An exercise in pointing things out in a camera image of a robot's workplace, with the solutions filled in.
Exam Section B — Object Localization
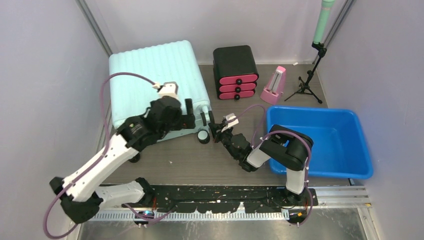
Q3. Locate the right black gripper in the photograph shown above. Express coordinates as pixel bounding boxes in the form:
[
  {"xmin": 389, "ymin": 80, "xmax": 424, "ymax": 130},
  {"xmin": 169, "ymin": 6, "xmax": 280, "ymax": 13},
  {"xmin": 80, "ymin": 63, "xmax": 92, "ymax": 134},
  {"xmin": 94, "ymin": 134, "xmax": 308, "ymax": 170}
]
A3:
[{"xmin": 209, "ymin": 121, "xmax": 240, "ymax": 159}]

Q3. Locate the light blue hard-shell suitcase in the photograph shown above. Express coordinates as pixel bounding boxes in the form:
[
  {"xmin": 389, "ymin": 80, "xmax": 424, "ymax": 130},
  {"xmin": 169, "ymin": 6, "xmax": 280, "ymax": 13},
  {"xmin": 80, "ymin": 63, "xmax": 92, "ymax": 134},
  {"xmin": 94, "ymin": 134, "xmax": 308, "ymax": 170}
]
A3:
[{"xmin": 108, "ymin": 40, "xmax": 213, "ymax": 164}]

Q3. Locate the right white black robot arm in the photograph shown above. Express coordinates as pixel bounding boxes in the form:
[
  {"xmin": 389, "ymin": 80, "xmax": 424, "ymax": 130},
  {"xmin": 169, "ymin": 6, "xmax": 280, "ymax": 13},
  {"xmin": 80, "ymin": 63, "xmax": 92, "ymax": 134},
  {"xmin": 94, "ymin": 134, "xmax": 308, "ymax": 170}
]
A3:
[{"xmin": 208, "ymin": 113, "xmax": 314, "ymax": 205}]

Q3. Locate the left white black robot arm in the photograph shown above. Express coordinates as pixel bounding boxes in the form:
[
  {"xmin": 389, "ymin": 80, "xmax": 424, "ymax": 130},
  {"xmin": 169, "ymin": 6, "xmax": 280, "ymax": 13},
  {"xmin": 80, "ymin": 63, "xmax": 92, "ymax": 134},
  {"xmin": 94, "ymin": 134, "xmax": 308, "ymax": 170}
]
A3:
[{"xmin": 49, "ymin": 96, "xmax": 196, "ymax": 224}]

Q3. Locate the black and pink drawer box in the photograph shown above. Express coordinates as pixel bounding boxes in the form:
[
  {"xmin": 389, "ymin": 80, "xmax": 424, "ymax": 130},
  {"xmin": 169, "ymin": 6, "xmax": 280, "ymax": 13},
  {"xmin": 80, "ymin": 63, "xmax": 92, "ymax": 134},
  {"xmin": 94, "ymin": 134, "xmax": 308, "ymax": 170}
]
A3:
[{"xmin": 212, "ymin": 45, "xmax": 259, "ymax": 101}]

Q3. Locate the pink metronome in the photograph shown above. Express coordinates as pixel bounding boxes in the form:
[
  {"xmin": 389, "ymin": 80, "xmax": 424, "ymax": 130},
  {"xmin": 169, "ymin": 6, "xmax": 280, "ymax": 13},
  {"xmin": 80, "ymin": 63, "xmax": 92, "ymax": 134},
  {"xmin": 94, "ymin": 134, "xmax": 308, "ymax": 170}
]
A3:
[{"xmin": 260, "ymin": 65, "xmax": 287, "ymax": 105}]

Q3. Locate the black tripod stand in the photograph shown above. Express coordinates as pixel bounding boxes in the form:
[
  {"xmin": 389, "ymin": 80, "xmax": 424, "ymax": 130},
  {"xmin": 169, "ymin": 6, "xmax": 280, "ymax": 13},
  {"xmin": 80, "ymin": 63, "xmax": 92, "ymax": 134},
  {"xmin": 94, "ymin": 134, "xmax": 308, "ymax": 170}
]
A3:
[{"xmin": 284, "ymin": 42, "xmax": 327, "ymax": 104}]

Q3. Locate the blue plastic tub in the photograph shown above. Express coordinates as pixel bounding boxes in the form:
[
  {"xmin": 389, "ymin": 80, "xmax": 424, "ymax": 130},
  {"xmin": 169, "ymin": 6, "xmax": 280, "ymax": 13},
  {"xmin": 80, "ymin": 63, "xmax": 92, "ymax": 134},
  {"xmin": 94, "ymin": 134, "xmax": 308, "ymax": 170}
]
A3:
[{"xmin": 266, "ymin": 105, "xmax": 374, "ymax": 180}]

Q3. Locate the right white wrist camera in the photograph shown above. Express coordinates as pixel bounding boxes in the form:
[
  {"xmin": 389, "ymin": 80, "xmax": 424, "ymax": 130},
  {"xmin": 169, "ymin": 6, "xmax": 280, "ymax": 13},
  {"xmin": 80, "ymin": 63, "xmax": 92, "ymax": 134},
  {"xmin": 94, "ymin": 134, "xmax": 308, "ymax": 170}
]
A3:
[{"xmin": 221, "ymin": 113, "xmax": 239, "ymax": 132}]

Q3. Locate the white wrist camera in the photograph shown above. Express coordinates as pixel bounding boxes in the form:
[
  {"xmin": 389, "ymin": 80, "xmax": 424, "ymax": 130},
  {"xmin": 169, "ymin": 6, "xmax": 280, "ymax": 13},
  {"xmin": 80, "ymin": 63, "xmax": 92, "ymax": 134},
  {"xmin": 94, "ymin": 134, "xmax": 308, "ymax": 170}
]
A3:
[
  {"xmin": 221, "ymin": 113, "xmax": 239, "ymax": 132},
  {"xmin": 152, "ymin": 81, "xmax": 179, "ymax": 100}
]

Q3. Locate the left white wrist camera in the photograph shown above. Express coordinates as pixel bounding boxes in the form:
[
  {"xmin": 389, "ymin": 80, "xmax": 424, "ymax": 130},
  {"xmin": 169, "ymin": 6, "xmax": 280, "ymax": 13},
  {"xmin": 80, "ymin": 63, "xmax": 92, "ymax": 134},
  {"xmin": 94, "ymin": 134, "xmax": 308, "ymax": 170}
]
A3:
[{"xmin": 152, "ymin": 81, "xmax": 179, "ymax": 100}]

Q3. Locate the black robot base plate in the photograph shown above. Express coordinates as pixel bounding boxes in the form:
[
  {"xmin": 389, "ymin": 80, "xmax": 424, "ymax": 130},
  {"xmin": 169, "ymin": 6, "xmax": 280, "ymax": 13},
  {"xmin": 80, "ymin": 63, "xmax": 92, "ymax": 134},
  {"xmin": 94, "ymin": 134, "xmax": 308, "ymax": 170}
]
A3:
[{"xmin": 129, "ymin": 185, "xmax": 319, "ymax": 214}]

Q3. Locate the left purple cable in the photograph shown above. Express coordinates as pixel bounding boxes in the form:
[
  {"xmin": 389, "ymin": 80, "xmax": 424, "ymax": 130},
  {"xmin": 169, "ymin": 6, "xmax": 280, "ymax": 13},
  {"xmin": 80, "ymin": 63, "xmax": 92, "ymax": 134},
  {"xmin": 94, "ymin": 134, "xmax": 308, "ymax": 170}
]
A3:
[{"xmin": 43, "ymin": 72, "xmax": 160, "ymax": 240}]

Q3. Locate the aluminium rail frame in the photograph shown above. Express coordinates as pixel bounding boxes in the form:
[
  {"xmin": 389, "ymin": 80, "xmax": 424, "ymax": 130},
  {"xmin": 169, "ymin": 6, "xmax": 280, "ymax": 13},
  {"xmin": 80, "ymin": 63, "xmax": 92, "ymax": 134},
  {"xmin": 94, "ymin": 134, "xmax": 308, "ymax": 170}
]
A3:
[{"xmin": 89, "ymin": 185, "xmax": 371, "ymax": 224}]

